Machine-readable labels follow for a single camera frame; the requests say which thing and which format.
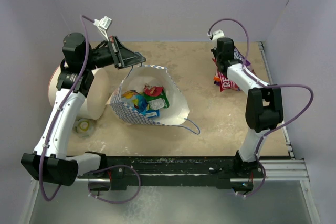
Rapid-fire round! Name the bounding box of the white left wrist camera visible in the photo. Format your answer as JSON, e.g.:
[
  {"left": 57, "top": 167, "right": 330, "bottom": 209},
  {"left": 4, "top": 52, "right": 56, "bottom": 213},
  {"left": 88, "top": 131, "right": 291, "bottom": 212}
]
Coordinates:
[{"left": 94, "top": 16, "right": 112, "bottom": 41}]

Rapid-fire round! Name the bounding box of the pink snack packet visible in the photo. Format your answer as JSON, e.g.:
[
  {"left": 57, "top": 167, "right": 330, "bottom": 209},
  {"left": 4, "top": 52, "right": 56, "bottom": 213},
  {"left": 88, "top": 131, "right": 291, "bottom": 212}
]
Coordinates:
[{"left": 212, "top": 58, "right": 255, "bottom": 92}]

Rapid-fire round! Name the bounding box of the green snack packet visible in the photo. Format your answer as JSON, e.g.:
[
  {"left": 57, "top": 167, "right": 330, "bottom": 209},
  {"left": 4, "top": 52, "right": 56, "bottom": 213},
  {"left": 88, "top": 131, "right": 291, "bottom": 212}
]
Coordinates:
[{"left": 143, "top": 90, "right": 170, "bottom": 110}]

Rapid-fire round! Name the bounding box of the blue checkered paper bag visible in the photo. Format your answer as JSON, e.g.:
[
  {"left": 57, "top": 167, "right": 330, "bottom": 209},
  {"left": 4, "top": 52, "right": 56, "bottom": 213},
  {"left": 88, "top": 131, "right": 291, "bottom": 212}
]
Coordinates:
[{"left": 109, "top": 63, "right": 201, "bottom": 135}]

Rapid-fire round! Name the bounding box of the blue snack wrapper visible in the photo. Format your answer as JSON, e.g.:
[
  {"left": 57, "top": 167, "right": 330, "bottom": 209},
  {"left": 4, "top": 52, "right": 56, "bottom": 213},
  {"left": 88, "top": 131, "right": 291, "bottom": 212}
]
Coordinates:
[{"left": 121, "top": 90, "right": 148, "bottom": 114}]

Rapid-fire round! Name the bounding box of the white round container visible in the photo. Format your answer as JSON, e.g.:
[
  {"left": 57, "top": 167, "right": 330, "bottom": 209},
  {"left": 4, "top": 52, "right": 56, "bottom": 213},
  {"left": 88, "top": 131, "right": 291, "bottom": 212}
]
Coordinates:
[{"left": 48, "top": 66, "right": 110, "bottom": 120}]

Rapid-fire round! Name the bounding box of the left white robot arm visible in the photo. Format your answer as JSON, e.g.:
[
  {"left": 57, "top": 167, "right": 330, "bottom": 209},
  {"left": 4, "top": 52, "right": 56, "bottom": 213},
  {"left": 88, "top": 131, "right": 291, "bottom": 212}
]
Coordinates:
[{"left": 21, "top": 33, "right": 146, "bottom": 186}]

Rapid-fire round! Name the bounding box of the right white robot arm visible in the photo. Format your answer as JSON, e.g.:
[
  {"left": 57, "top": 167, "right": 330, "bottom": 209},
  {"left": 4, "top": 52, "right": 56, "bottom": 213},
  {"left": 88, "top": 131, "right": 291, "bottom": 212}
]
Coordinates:
[{"left": 211, "top": 36, "right": 284, "bottom": 177}]

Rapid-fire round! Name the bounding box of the small blue snack packet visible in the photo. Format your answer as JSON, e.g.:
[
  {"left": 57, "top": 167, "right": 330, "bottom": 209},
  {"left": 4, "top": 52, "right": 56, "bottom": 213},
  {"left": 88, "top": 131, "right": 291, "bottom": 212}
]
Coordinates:
[{"left": 144, "top": 109, "right": 160, "bottom": 118}]

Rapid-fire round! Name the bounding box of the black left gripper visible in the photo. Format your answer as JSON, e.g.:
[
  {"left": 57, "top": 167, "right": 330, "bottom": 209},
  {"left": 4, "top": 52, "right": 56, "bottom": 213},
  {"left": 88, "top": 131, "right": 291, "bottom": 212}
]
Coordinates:
[{"left": 83, "top": 36, "right": 145, "bottom": 71}]

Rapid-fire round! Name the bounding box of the aluminium frame rail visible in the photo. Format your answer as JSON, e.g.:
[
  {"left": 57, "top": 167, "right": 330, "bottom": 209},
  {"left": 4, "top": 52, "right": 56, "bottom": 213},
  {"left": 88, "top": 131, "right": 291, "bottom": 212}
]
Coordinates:
[{"left": 86, "top": 159, "right": 308, "bottom": 182}]

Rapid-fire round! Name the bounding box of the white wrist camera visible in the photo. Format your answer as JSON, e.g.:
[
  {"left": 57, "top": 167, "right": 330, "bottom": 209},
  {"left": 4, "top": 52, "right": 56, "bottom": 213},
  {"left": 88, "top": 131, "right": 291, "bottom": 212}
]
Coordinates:
[
  {"left": 208, "top": 29, "right": 225, "bottom": 41},
  {"left": 94, "top": 16, "right": 112, "bottom": 41}
]

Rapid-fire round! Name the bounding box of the small red candy packet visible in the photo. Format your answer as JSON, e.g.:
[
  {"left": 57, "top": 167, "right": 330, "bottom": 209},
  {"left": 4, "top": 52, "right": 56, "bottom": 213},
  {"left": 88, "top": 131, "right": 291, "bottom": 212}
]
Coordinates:
[{"left": 143, "top": 84, "right": 164, "bottom": 97}]

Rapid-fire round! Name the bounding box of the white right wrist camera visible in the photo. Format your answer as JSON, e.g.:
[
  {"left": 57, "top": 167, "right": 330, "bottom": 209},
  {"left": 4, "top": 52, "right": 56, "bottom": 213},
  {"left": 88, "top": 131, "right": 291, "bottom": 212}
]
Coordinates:
[{"left": 208, "top": 29, "right": 225, "bottom": 41}]

